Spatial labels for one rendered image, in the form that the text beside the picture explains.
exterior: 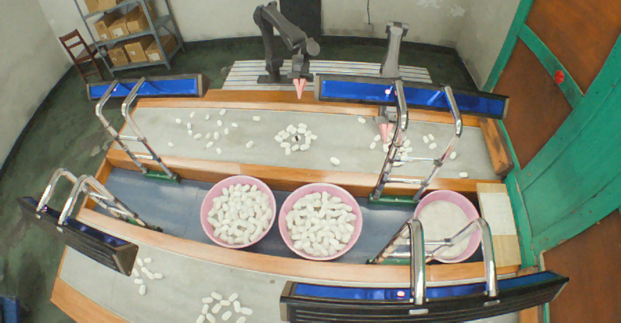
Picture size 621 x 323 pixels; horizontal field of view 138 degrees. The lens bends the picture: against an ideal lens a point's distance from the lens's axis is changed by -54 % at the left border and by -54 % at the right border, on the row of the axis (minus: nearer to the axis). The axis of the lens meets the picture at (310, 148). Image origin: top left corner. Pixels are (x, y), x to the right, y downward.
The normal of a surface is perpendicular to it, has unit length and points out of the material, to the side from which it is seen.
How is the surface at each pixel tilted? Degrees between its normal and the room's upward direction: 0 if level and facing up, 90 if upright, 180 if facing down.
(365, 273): 0
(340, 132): 0
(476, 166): 0
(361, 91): 58
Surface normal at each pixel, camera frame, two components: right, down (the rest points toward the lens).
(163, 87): -0.11, 0.36
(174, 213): -0.03, -0.60
